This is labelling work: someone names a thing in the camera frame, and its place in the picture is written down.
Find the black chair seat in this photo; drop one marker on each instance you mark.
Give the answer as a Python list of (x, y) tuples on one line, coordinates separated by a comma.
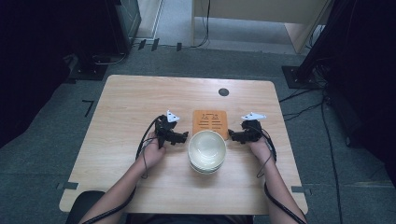
[(84, 203)]

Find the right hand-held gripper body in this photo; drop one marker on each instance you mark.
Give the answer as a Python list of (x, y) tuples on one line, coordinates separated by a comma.
[(252, 129)]

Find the orange square mat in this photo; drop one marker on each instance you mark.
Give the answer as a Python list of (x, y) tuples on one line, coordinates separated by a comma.
[(210, 121)]

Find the dark cabinet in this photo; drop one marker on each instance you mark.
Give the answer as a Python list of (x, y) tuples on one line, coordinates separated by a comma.
[(124, 25)]

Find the black round table grommet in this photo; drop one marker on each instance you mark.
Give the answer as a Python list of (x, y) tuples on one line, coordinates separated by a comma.
[(223, 92)]

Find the grey tape strip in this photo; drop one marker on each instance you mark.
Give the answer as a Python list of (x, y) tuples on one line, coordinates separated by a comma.
[(68, 185), (300, 189)]

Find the black stand base plate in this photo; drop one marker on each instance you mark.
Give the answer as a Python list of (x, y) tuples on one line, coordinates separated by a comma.
[(88, 73), (294, 77)]

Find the person's left hand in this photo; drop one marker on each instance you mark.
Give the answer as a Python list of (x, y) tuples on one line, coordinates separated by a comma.
[(153, 155)]

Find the black metal stand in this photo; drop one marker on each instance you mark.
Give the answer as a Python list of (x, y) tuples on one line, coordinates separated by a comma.
[(320, 37)]

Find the light wooden desk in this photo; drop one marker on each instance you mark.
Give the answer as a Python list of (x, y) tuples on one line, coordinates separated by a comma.
[(264, 12)]

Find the person's right hand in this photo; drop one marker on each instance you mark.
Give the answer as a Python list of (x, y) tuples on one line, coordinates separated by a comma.
[(261, 149)]

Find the dark curtain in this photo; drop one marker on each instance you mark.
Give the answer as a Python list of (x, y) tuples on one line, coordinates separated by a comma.
[(37, 62), (370, 77)]

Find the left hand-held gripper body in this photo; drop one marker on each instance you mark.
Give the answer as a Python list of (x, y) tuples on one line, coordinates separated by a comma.
[(163, 127)]

